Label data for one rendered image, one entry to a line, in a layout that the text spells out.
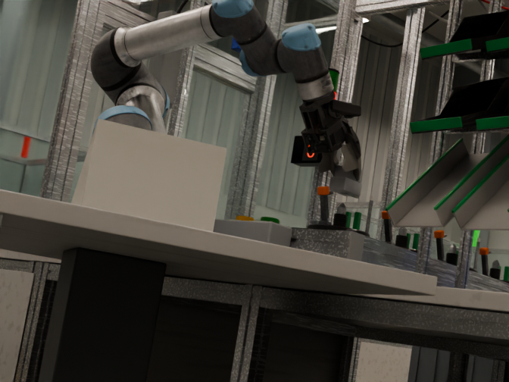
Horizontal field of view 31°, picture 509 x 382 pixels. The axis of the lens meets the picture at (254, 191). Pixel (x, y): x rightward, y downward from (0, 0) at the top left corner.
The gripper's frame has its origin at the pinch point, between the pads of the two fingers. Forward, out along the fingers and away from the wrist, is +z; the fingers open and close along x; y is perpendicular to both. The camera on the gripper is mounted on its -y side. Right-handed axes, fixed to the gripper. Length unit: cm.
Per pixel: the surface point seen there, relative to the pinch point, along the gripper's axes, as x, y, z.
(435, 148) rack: 19.9, -6.2, -2.6
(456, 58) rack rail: 22.2, -19.2, -17.8
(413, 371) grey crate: -90, -113, 152
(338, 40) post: -19.2, -35.0, -20.6
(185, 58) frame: -76, -35, -21
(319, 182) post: -18.5, -10.6, 7.7
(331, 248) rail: 12.3, 26.8, 3.0
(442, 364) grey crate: -77, -116, 148
